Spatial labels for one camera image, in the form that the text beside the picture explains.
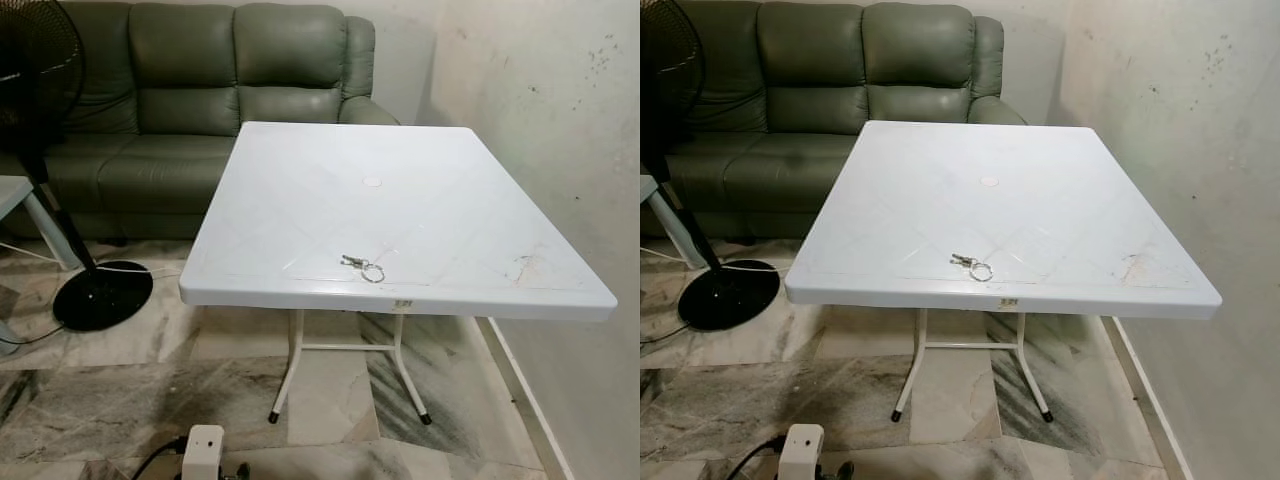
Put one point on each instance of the black standing fan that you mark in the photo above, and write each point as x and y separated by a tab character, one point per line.
725	298
100	298

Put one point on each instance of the white baseboard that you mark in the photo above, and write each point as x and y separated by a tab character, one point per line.
1145	400
520	400

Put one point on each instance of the white plastic folding table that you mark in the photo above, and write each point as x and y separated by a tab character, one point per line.
400	220
1010	220

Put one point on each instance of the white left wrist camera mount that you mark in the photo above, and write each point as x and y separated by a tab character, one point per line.
203	450
800	450

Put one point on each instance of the green leather sofa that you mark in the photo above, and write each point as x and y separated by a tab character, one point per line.
810	60
180	60

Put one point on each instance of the small grey side table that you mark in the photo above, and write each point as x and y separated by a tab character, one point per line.
12	190

